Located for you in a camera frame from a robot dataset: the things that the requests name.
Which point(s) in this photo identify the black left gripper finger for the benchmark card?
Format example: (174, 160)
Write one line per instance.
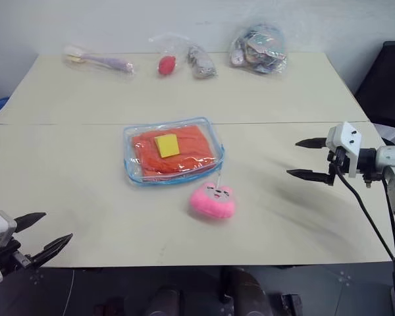
(51, 250)
(28, 220)

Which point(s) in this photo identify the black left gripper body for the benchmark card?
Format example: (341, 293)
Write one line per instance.
(11, 260)

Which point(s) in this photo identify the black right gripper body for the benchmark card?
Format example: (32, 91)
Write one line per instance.
(339, 161)

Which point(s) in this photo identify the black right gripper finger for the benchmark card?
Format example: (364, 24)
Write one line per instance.
(312, 143)
(311, 175)

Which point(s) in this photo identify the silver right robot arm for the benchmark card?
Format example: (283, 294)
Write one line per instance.
(391, 158)

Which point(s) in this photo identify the plastic bag of holographic stickers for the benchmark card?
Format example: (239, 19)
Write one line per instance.
(258, 49)

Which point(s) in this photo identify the clear pouch with orange cloth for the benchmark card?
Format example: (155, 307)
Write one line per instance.
(135, 172)

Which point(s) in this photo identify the grey glittery pouch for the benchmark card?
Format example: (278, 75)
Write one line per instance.
(201, 62)

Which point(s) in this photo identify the yellow square patch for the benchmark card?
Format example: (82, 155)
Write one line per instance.
(167, 145)

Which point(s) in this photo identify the red ball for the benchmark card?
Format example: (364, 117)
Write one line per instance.
(167, 65)

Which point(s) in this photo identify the purple toothbrush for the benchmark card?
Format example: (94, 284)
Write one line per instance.
(108, 61)

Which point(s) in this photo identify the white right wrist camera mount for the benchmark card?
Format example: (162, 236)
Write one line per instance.
(347, 138)

